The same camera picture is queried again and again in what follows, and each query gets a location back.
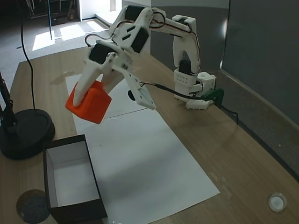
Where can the thin blue pole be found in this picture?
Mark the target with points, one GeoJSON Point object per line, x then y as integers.
{"type": "Point", "coordinates": [49, 21]}

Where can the white paper sheet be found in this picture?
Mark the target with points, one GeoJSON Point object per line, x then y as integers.
{"type": "Point", "coordinates": [121, 105]}
{"type": "Point", "coordinates": [151, 175]}

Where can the small white round cap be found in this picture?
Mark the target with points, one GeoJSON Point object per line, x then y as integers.
{"type": "Point", "coordinates": [277, 202]}

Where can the orange cube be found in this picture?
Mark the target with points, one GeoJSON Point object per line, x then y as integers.
{"type": "Point", "coordinates": [95, 107]}

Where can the dark grey wall panel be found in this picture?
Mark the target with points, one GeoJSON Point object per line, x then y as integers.
{"type": "Point", "coordinates": [261, 46]}

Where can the black round lamp base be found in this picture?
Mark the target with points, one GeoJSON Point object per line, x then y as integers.
{"type": "Point", "coordinates": [30, 133]}

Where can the green table clamp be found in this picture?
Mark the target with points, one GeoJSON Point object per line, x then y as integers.
{"type": "Point", "coordinates": [217, 93]}

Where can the brown cardboard box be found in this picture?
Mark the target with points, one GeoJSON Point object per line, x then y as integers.
{"type": "Point", "coordinates": [70, 182]}

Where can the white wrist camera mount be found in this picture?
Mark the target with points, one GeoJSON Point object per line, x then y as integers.
{"type": "Point", "coordinates": [137, 93]}

